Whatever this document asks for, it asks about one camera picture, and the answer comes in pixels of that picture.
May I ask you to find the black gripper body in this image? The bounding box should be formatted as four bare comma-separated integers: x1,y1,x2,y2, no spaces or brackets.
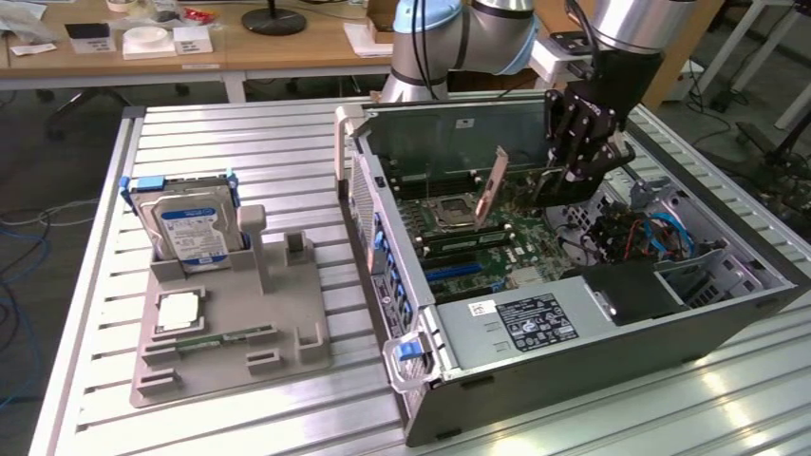
561,47,667,146

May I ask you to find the graphics card with metal bracket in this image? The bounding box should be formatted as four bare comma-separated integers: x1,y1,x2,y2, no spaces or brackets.
472,144,600,235

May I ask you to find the white power box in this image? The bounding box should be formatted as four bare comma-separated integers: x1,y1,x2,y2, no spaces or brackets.
674,59,706,104

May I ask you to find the wooden cabinet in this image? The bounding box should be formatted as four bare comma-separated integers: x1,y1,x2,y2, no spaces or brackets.
549,0,727,110

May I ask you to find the green motherboard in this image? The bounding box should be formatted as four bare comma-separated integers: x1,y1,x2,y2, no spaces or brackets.
385,159,595,298

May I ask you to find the metal CPU socket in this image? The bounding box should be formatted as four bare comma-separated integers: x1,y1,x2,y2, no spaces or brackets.
427,193,487,234

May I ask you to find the black equipment stand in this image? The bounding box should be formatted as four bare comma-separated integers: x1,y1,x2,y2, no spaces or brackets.
734,85,811,215

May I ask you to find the metal disk bay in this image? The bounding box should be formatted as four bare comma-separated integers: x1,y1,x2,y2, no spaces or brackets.
630,178,798,313

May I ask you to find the black expansion slot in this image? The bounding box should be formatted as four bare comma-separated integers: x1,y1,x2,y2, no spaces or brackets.
420,251,477,270

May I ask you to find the grey power supply unit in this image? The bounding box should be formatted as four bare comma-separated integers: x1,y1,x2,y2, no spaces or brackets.
433,277,620,371

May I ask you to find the white open paper box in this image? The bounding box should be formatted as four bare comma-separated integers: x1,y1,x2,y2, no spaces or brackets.
343,21,395,59

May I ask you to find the brown cardboard box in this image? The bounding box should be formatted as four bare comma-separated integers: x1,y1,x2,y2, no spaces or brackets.
367,0,399,34

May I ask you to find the open grey PC case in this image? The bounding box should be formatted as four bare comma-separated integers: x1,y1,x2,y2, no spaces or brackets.
333,84,811,448

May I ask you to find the black round lamp base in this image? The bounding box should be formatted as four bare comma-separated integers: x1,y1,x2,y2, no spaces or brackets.
240,0,309,37

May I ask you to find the blue case release tab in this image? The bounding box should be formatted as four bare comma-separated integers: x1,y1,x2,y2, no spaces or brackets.
392,342,424,368

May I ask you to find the grey parts rack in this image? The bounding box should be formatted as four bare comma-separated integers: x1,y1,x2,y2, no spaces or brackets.
129,203,335,410

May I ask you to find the plain white box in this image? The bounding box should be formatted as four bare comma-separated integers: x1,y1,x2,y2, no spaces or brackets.
171,26,215,56

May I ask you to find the hard disk in blue caddy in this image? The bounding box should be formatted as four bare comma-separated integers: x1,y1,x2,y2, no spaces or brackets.
117,168,249,276

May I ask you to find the silver CPU chip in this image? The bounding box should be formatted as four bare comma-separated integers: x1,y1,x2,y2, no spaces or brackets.
156,294,204,332

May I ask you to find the black chair base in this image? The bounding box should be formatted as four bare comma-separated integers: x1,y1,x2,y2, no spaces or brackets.
35,83,191,142

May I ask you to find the black and white box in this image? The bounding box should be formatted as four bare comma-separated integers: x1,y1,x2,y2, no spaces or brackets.
64,22,117,54

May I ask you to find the clear plastic bag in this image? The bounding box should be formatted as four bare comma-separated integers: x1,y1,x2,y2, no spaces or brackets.
0,0,64,44

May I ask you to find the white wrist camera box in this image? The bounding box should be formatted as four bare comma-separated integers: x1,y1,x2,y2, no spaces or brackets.
529,31,600,83

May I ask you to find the blue wire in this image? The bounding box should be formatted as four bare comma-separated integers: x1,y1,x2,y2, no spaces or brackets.
636,212,698,260

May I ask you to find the black wire connector cluster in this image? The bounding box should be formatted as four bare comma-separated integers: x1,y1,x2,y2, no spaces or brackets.
586,201,660,265

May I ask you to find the white table frame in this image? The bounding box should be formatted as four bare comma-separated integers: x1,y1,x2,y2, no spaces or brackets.
694,0,811,130

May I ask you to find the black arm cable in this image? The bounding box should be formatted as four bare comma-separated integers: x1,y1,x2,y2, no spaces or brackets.
408,0,600,99

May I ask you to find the wooden desk white frame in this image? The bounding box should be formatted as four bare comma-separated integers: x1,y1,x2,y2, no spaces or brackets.
224,0,571,104
0,0,229,104

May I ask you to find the white box with tape ring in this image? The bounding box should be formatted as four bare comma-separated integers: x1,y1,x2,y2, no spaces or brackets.
120,27,179,61

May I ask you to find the white floor cable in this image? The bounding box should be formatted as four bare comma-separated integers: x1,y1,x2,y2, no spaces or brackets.
0,197,103,228

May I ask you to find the blue floor cable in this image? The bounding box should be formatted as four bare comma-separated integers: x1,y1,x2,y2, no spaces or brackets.
0,222,52,409

